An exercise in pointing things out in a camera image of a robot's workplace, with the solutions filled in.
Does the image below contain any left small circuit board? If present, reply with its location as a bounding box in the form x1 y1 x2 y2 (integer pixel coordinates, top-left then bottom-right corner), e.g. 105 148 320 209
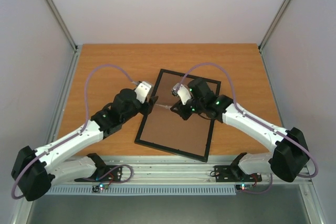
92 184 109 193

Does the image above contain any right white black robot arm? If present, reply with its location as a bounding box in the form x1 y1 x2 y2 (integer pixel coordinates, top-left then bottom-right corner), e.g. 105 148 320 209
171 78 309 182

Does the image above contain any aluminium front rail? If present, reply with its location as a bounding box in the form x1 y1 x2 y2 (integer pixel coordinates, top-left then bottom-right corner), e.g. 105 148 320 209
25 155 313 186

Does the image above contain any grey slotted cable duct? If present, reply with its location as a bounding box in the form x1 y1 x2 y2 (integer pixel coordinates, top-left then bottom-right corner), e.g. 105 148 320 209
47 185 236 196

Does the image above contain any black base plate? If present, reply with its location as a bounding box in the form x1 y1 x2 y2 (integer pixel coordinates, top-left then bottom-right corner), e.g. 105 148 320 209
210 165 262 183
75 165 123 183

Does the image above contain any right small circuit board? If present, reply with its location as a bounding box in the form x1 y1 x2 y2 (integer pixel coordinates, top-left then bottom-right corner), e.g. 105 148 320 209
235 183 256 191

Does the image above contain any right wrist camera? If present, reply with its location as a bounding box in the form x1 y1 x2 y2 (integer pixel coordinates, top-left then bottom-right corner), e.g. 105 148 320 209
171 83 192 105

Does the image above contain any aluminium post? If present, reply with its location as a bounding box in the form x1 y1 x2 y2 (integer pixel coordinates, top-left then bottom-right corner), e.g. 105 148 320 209
257 0 308 53
29 0 81 54

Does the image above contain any left aluminium post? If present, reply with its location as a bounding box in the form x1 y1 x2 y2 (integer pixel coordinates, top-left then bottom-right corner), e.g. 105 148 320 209
29 0 81 54

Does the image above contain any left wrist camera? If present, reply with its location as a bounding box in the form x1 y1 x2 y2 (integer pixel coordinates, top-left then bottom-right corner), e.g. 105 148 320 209
134 81 153 104

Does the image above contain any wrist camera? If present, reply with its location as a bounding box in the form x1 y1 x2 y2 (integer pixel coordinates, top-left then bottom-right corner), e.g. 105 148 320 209
171 83 192 105
134 81 153 104

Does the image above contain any small circuit board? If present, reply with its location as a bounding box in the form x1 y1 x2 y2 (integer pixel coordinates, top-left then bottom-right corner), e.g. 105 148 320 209
92 184 109 193
235 183 256 191

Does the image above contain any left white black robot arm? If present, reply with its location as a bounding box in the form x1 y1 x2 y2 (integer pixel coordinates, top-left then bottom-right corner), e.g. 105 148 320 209
11 82 157 201

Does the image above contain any clear handled screwdriver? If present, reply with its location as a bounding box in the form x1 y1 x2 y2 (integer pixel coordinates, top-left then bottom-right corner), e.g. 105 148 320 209
155 104 172 110

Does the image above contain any black picture frame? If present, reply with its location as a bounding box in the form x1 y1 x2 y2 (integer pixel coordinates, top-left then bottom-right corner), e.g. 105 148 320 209
134 69 215 163

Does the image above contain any right aluminium post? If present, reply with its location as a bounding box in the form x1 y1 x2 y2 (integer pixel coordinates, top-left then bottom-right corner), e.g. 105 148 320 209
257 0 308 53

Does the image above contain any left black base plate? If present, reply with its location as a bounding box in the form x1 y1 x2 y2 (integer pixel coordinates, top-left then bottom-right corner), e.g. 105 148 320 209
75 165 123 183

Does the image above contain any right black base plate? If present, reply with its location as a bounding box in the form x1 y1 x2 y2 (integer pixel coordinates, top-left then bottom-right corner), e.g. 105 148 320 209
210 165 262 183

